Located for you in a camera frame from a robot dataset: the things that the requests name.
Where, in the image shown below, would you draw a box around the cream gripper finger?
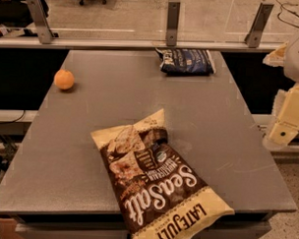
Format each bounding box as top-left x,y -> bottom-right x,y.
263,84 -> 299,150
263,42 -> 288,67

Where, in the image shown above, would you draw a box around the brown Late July chip bag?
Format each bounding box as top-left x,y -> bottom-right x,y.
90,109 -> 235,236

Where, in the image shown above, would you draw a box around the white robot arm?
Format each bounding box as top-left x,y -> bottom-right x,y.
263,30 -> 299,150

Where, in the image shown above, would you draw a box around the blue chip bag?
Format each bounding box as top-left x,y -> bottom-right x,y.
155,48 -> 216,76

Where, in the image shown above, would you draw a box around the clear glass barrier panel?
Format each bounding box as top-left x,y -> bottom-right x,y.
1,0 -> 299,49

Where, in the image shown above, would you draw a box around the orange fruit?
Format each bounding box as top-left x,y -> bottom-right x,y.
53,69 -> 74,90

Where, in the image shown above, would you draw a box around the grey table drawer front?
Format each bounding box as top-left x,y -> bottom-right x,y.
15,221 -> 271,239

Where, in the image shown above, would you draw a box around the right metal bracket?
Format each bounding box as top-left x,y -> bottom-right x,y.
245,1 -> 273,48

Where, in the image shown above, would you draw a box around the metal bracket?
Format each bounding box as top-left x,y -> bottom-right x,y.
166,1 -> 180,46
26,0 -> 53,44
245,1 -> 273,48

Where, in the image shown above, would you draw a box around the black cable on floor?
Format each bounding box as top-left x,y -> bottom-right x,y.
273,0 -> 299,30

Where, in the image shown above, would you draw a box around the middle metal bracket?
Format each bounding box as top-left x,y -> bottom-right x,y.
166,1 -> 180,46

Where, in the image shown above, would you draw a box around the left metal bracket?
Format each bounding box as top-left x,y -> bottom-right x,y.
26,0 -> 53,44

